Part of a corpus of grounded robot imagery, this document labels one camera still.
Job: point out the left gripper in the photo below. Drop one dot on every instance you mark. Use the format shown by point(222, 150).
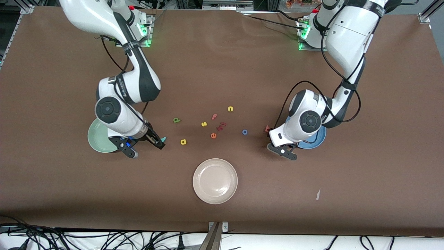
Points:
point(268, 134)

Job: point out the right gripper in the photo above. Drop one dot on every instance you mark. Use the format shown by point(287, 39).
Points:
point(151, 136)

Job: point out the green letter p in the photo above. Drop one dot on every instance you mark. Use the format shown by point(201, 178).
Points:
point(176, 121)

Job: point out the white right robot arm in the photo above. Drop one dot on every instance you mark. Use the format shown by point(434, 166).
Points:
point(114, 21)

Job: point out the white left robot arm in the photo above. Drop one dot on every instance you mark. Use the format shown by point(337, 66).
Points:
point(347, 34)

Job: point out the blue round plate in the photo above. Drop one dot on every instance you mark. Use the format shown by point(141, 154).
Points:
point(317, 140)

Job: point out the pale green round plate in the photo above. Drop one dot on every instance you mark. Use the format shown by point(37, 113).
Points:
point(99, 139)

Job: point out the small grey paper scrap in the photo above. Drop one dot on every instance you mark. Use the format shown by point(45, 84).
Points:
point(318, 194)

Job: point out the beige round plate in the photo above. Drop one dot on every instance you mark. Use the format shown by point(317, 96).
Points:
point(215, 181)

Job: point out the brown table cover sheet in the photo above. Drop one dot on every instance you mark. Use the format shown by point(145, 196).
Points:
point(222, 69)

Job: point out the black power plug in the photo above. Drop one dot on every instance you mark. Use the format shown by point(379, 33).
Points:
point(180, 243)

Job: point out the dark grey metal bar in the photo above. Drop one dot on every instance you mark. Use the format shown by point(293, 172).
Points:
point(211, 239)

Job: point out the orange dried flowers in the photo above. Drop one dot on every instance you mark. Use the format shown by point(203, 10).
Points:
point(295, 3)

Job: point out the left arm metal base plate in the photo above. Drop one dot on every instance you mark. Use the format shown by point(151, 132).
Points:
point(303, 48)

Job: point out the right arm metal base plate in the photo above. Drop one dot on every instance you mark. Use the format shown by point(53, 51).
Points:
point(148, 38)

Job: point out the silver table edge bracket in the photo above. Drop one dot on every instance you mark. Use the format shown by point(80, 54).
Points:
point(224, 226)

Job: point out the silver aluminium frame rail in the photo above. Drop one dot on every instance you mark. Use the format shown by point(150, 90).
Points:
point(27, 9)
point(425, 17)

